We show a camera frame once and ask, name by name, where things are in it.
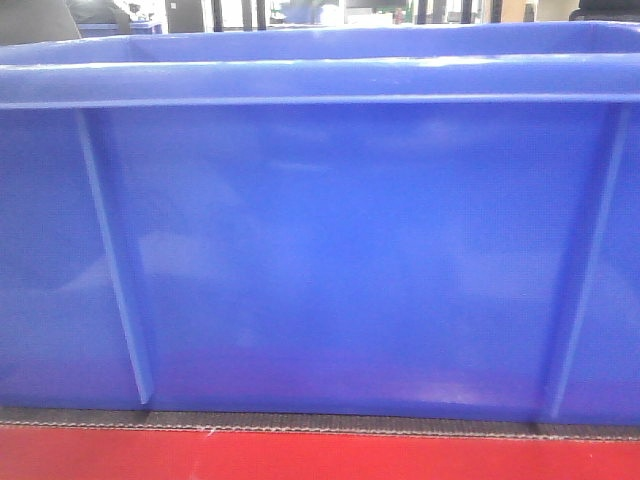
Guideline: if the blue plastic bin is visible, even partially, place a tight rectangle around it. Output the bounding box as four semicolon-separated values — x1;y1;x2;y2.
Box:
1;22;639;425

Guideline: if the background blue bin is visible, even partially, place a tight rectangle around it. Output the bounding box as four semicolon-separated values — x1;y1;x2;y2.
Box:
77;20;164;39

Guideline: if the grey conveyor belt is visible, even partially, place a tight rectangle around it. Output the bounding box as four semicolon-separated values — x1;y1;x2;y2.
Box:
1;406;639;442

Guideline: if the black chair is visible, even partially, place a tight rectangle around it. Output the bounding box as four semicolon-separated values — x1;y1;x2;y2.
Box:
1;0;80;46

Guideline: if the red conveyor frame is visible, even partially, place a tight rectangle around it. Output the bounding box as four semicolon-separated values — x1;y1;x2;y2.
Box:
1;427;639;479

